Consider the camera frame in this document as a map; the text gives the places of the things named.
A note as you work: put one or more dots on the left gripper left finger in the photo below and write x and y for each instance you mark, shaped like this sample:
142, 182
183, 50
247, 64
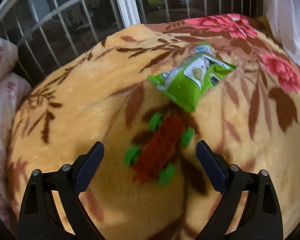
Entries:
38, 217

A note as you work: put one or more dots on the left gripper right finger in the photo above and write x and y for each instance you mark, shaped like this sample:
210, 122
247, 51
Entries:
261, 217

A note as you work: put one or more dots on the green snack bag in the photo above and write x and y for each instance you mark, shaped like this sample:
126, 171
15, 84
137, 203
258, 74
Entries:
186, 83

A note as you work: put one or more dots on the yellow floral fleece blanket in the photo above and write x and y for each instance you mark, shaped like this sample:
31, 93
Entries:
252, 118

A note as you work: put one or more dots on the red green toy car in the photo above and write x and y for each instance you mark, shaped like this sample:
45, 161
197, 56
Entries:
153, 162

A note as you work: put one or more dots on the floral white rolled quilt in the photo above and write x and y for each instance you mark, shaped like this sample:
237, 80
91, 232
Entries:
13, 88

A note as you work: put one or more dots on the white curtain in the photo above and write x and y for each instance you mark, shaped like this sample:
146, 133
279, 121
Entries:
284, 20

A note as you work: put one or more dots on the white window frame with bars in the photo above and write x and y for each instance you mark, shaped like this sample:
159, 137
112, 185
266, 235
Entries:
51, 33

